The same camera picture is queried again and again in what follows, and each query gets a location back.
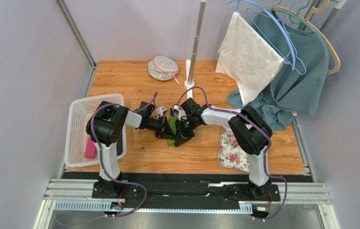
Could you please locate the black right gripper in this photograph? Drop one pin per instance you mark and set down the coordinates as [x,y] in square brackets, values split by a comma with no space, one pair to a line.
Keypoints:
[182,126]

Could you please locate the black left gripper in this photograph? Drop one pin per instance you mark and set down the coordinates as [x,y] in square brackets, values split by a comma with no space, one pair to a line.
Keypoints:
[166,131]

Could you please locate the green paper napkin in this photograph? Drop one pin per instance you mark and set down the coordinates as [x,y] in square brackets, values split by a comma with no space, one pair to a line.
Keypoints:
[172,125]

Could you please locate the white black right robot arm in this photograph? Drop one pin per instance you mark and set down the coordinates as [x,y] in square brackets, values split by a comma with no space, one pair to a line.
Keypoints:
[249,129]

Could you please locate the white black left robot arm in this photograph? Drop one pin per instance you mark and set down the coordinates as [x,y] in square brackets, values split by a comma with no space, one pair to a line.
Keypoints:
[106,129]

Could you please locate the pink napkin in basket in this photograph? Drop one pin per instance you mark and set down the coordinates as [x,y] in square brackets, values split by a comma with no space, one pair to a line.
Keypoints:
[90,149]

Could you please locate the grey pole with white base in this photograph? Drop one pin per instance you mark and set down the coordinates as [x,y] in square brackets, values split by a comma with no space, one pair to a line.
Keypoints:
[190,63]

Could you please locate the floral pattern tray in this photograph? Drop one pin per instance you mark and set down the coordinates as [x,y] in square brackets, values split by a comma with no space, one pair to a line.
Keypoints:
[230,154]

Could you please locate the white mesh laundry bag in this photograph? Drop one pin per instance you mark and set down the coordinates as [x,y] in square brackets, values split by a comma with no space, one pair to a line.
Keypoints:
[163,68]

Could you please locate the white plastic basket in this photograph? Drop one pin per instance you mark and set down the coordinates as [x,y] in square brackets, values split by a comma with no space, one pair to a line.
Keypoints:
[80,112]

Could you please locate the white towel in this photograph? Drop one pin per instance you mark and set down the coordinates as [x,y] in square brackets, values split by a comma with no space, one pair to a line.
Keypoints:
[246,57]

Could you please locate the teal t-shirt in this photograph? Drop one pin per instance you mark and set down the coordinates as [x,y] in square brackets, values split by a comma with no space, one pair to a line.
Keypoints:
[290,91]

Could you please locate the green hanger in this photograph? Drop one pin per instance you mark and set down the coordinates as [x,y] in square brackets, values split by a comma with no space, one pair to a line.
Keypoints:
[294,16]

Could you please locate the wooden hanger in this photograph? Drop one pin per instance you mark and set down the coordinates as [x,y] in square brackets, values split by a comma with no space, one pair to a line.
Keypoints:
[331,50]

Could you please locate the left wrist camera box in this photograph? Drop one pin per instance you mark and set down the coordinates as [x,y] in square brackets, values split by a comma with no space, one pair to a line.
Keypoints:
[161,111]

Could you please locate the blue wire hanger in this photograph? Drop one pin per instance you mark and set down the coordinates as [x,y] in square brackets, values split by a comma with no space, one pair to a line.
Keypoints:
[287,42]

